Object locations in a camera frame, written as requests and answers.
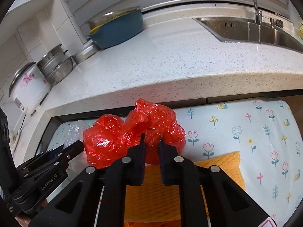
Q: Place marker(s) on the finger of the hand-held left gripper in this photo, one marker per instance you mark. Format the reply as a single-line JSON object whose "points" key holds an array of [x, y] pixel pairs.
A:
{"points": [[71, 150]]}

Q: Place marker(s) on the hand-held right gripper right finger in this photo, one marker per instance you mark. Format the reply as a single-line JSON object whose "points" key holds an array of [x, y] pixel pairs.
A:
{"points": [[164, 163]]}

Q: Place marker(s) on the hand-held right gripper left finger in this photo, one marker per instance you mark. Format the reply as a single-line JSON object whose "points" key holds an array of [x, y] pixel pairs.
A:
{"points": [[139, 163]]}

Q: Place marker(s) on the red plastic bag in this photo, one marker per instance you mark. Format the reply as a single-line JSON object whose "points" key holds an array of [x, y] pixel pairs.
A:
{"points": [[106, 141]]}

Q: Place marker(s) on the translucent white plastic bag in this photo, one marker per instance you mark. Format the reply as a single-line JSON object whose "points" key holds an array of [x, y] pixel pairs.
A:
{"points": [[73, 132]]}

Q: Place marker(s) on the yellow foam fruit net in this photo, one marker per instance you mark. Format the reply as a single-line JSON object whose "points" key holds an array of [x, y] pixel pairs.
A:
{"points": [[224, 167]]}

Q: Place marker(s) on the white rice cooker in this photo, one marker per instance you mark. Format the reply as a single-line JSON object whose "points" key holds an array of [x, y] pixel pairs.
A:
{"points": [[26, 87]]}

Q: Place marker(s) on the steel basin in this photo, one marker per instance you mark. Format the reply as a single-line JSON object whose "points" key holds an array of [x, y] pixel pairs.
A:
{"points": [[61, 71]]}

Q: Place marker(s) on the floral tablecloth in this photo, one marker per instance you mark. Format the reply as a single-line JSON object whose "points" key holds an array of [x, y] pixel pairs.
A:
{"points": [[236, 127]]}

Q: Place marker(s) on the steel steamer pot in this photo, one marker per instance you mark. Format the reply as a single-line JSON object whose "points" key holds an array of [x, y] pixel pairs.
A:
{"points": [[51, 56]]}

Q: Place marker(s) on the flat steel pan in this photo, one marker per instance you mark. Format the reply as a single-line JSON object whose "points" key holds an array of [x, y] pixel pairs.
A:
{"points": [[85, 52]]}

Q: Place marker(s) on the blue plastic basin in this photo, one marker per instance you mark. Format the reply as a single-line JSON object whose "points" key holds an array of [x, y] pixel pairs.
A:
{"points": [[120, 33]]}

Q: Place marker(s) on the steel bowl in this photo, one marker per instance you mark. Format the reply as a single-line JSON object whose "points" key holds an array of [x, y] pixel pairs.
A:
{"points": [[109, 17]]}

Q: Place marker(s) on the steel sink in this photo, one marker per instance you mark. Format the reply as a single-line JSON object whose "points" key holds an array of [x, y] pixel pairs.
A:
{"points": [[248, 32]]}

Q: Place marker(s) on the sink soap dispenser pump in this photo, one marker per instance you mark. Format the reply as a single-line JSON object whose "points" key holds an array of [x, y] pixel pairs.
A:
{"points": [[272, 23]]}

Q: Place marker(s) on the steel wool scrubber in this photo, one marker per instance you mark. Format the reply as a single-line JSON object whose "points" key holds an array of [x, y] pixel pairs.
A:
{"points": [[279, 23]]}

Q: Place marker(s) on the chrome faucet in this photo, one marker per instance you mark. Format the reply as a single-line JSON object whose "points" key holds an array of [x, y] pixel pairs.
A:
{"points": [[255, 2]]}

